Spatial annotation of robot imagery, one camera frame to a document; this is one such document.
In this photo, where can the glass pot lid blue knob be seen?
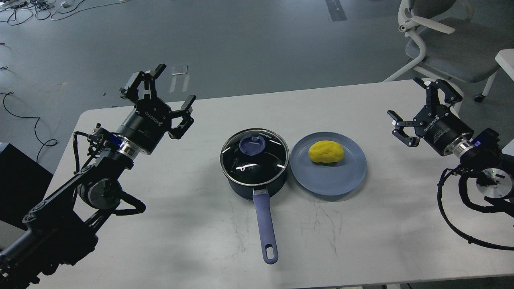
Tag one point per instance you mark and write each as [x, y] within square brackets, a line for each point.
[254, 156]

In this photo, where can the white grey office chair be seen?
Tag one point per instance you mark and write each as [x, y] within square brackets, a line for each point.
[449, 48]

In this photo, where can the black box at left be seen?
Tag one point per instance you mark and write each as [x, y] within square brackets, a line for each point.
[23, 184]

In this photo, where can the yellow potato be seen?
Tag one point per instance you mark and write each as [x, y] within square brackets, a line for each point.
[326, 151]

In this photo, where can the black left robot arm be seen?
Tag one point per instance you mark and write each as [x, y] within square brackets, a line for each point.
[62, 229]

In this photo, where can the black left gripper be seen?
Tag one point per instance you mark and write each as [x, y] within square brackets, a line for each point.
[150, 118]

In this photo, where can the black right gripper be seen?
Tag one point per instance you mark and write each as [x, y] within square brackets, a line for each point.
[437, 125]

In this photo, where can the dark blue saucepan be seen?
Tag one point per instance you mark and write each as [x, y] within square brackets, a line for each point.
[261, 195]

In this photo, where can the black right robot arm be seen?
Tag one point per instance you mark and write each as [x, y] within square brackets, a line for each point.
[485, 173]

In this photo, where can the blue plate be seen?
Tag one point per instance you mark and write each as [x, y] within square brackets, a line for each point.
[328, 179]

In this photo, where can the white table corner right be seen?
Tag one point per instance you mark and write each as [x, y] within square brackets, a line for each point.
[505, 58]

